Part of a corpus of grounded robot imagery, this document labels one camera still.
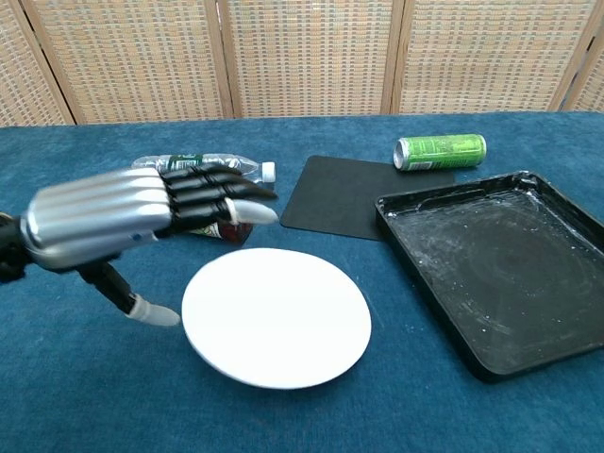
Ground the black plastic tray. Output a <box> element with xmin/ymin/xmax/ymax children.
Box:
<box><xmin>374</xmin><ymin>170</ymin><xmax>604</xmax><ymax>384</ymax></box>

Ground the white round plate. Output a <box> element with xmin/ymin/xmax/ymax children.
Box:
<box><xmin>181</xmin><ymin>248</ymin><xmax>373</xmax><ymax>391</ymax></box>

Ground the clear plastic water bottle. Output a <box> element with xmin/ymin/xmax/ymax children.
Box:
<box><xmin>131</xmin><ymin>153</ymin><xmax>277</xmax><ymax>185</ymax></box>

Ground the brown glass bottle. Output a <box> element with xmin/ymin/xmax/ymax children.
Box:
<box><xmin>189</xmin><ymin>222</ymin><xmax>253</xmax><ymax>246</ymax></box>

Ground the black rectangular mat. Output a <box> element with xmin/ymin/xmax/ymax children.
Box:
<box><xmin>279</xmin><ymin>155</ymin><xmax>457</xmax><ymax>243</ymax></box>

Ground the woven folding screen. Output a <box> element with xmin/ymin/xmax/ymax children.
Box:
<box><xmin>0</xmin><ymin>0</ymin><xmax>604</xmax><ymax>126</ymax></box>

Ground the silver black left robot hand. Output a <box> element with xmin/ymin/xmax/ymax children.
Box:
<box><xmin>20</xmin><ymin>162</ymin><xmax>279</xmax><ymax>328</ymax></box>

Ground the blue tablecloth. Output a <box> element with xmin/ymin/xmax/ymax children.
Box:
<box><xmin>0</xmin><ymin>110</ymin><xmax>604</xmax><ymax>453</ymax></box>

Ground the green drink can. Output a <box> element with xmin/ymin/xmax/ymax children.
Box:
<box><xmin>393</xmin><ymin>133</ymin><xmax>488</xmax><ymax>172</ymax></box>

